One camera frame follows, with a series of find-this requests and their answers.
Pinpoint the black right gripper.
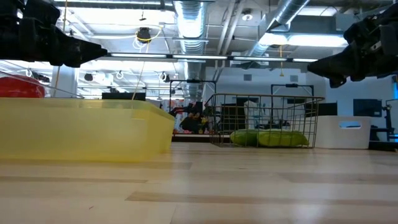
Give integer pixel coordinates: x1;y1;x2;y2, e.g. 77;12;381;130
307;2;398;89

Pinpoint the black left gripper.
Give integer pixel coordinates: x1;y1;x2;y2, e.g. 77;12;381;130
0;0;108;68

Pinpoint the bronze wire basket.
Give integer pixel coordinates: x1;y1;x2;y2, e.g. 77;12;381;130
203;93;326;149

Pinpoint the red toy tomato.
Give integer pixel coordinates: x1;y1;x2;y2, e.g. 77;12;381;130
0;73;47;99

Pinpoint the light green toy cucumber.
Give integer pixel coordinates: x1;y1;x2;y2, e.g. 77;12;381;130
257;129;310;148

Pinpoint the dark green toy cucumber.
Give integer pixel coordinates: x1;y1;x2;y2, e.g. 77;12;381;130
229;129;265;147

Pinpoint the black flat monitor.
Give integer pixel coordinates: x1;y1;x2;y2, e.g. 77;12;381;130
101;91;147;101

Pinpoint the white plastic bin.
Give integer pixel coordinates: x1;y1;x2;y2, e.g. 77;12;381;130
314;115;373;151

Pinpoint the black equipment stand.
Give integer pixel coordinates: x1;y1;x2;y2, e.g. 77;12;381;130
382;98;398;141

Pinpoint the yellow translucent plastic bin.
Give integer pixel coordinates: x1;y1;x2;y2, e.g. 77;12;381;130
0;97;176;163

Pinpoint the rig beam with light strips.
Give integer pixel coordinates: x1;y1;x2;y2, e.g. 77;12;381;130
99;51;320;64

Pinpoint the person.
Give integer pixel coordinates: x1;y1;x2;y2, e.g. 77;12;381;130
169;101;214;135

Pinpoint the black metal frame stand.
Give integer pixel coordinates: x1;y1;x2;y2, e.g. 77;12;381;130
270;83;315;98
168;78;218;106

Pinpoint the dark wall screen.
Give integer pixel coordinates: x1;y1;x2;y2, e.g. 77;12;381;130
353;98;384;118

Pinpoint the black overhead camera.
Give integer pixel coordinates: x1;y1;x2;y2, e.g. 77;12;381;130
136;27;152;44

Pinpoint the silver smooth ceiling duct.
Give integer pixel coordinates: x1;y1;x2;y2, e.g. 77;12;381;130
247;0;312;57

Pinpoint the silver ribbed ceiling duct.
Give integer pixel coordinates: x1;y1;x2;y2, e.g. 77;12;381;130
173;0;208;98

